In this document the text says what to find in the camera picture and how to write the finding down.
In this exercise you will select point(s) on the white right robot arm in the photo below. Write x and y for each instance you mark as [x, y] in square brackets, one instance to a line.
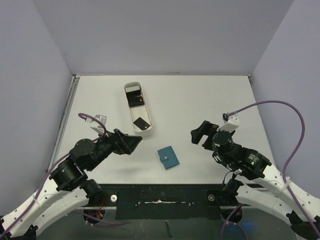
[258, 183]

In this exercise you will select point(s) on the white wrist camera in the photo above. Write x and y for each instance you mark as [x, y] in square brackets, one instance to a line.
[98, 125]
[231, 123]

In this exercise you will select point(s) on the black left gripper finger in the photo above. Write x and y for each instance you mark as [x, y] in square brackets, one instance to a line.
[127, 149]
[129, 141]

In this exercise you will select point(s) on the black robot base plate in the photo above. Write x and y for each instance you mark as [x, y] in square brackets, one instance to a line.
[163, 201]

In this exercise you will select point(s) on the white card tray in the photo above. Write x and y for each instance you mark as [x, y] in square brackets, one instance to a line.
[139, 111]

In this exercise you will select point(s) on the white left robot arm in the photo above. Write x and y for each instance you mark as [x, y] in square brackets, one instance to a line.
[67, 175]

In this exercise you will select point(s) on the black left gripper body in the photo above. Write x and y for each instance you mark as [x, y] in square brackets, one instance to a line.
[117, 144]

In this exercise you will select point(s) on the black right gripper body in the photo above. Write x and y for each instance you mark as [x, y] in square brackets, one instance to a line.
[207, 136]

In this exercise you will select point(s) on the black credit card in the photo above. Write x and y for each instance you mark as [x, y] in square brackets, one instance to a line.
[141, 124]
[135, 98]

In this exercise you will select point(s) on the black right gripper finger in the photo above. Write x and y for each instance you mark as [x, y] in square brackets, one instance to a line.
[201, 130]
[196, 137]

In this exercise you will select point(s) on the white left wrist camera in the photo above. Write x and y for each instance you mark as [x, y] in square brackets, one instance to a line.
[98, 125]

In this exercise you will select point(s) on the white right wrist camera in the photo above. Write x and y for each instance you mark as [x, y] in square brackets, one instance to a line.
[231, 123]

